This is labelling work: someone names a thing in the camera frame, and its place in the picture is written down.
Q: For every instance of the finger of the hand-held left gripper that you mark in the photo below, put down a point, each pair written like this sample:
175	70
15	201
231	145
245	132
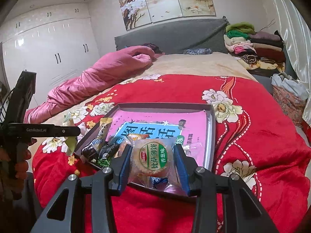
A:
68	131

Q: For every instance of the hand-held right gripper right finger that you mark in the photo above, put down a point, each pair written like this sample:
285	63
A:
181	167

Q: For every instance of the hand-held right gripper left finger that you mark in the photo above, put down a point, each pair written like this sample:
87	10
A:
125	170

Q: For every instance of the clear-wrapped yellow cake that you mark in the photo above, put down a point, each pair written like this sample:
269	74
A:
71	145

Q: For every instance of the black and green snack packet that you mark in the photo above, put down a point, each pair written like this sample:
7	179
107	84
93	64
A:
108	154

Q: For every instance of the blue cookie packet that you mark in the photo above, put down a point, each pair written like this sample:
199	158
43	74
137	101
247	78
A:
158	181

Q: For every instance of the round cracker packet green label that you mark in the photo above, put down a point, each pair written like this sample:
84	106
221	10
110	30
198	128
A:
153	160

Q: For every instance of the orange snack packet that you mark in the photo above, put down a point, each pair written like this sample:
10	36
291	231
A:
132	137

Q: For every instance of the long yellow snack packet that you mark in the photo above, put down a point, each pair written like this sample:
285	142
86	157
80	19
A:
104	128

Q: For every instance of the shallow grey cardboard box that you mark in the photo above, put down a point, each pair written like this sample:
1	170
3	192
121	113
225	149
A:
210	138

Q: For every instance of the person's left hand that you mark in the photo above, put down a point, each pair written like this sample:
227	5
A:
21	170

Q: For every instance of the pink and blue book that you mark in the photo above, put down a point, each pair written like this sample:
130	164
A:
150	121

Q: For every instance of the white wardrobe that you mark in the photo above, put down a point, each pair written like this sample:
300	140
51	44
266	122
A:
48	48

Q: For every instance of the pink quilt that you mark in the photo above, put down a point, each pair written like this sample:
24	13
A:
97	77

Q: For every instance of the red floral blanket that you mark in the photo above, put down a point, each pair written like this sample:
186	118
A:
255	138

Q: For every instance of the beige blanket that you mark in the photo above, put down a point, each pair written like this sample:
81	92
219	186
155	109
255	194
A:
194	65

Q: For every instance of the blue patterned cloth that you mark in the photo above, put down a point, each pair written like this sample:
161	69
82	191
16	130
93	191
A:
198	51

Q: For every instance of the dark purple cloth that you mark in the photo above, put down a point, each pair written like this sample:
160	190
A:
153	48

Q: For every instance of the pink floral bag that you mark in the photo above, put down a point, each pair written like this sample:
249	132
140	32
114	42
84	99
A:
288	106

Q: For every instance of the grey headboard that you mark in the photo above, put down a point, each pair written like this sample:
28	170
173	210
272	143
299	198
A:
170	36

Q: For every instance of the pale grey crumpled cloth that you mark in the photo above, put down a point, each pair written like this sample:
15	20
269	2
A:
289	85

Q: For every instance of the pile of folded clothes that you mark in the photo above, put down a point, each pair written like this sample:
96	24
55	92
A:
255	48

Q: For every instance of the white satin curtain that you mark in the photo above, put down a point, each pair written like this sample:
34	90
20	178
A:
291	29

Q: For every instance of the flower wall painting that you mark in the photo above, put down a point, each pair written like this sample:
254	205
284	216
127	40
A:
167	2

